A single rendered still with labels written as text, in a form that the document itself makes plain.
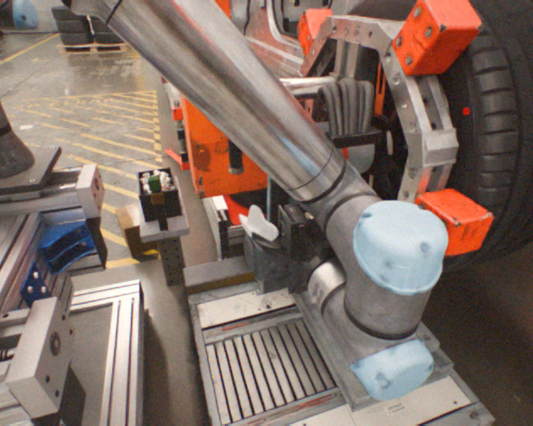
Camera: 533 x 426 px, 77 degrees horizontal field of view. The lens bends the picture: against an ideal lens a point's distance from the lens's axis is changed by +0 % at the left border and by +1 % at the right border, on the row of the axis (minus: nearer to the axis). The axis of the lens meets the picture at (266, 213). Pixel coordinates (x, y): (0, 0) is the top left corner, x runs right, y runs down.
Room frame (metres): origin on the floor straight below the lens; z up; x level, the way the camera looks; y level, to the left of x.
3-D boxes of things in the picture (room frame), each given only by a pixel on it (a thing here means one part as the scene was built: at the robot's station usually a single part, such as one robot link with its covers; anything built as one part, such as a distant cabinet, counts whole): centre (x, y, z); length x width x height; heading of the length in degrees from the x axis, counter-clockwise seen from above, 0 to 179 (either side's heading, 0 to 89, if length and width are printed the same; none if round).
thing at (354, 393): (0.80, -0.36, 0.13); 0.50 x 0.36 x 0.10; 18
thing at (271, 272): (1.05, -0.13, 0.26); 0.42 x 0.18 x 0.35; 108
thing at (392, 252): (0.25, -0.11, 0.95); 0.11 x 0.08 x 0.11; 12
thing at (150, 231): (1.15, 0.43, 0.44); 0.43 x 0.17 x 0.03; 18
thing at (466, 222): (0.45, -0.30, 0.85); 0.09 x 0.08 x 0.07; 18
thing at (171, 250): (1.18, 0.44, 0.21); 0.10 x 0.10 x 0.42; 18
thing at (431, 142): (0.75, -0.19, 0.85); 0.54 x 0.07 x 0.54; 18
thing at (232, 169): (0.83, 0.08, 0.83); 0.04 x 0.04 x 0.16
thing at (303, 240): (0.38, -0.07, 0.86); 0.12 x 0.08 x 0.09; 18
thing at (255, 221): (0.45, 0.02, 0.85); 0.09 x 0.03 x 0.06; 54
